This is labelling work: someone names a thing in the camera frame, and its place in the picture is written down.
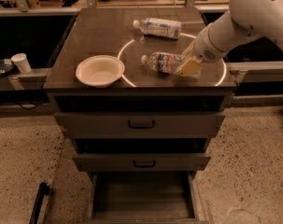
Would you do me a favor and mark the middle grey drawer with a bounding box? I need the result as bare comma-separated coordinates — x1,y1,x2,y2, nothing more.
73,139,210,172

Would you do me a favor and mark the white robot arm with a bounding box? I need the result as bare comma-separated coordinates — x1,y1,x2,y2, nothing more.
177,0,283,77

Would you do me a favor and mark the water bottle blue white label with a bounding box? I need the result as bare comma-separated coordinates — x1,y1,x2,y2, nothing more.
133,17,182,39

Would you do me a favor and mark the grey drawer cabinet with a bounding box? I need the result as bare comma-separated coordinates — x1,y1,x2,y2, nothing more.
43,7,238,224

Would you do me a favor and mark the white paper bowl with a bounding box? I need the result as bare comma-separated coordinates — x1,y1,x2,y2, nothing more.
76,55,125,88

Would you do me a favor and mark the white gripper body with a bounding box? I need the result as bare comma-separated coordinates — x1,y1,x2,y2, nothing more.
192,23,227,63

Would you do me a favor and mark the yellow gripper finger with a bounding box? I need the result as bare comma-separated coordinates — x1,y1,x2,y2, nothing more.
177,56,202,77
182,41,195,58

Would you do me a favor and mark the white paper cup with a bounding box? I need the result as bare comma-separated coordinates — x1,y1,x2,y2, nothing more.
11,53,31,74

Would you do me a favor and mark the clear water bottle red label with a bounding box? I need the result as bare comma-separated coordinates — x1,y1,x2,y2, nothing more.
141,51,185,74

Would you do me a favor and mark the bottom grey drawer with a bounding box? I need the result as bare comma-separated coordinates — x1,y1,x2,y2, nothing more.
89,171,199,224

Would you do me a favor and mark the dark round dish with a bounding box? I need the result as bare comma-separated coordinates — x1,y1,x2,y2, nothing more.
0,59,16,77

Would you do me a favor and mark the top grey drawer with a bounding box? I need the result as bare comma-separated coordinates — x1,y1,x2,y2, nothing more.
55,95,224,138

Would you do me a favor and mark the grey drawer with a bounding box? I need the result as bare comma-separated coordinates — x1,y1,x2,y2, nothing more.
73,139,210,172
89,171,199,224
55,95,224,138

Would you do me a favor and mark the black cable on floor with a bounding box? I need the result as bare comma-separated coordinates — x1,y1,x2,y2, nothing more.
0,100,49,111

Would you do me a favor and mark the black bar on floor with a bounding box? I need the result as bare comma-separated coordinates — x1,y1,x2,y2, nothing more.
29,182,50,224

